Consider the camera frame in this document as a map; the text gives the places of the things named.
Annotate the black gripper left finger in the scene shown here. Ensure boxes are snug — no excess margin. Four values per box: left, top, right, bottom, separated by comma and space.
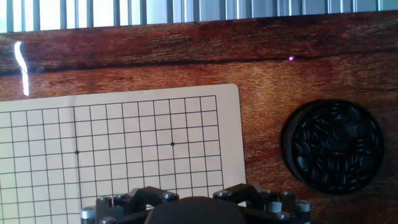
80, 185, 180, 224

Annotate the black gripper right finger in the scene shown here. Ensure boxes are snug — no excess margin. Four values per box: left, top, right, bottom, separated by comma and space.
213, 183, 312, 224

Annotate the beige go board mat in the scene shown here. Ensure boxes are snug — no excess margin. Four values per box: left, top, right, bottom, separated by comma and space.
0, 83, 247, 224

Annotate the black round stone bowl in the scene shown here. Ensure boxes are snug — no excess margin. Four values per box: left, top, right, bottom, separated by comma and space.
279, 98, 386, 196

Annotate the black go stones heap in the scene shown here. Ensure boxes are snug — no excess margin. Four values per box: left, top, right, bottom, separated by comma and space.
294, 104, 379, 191

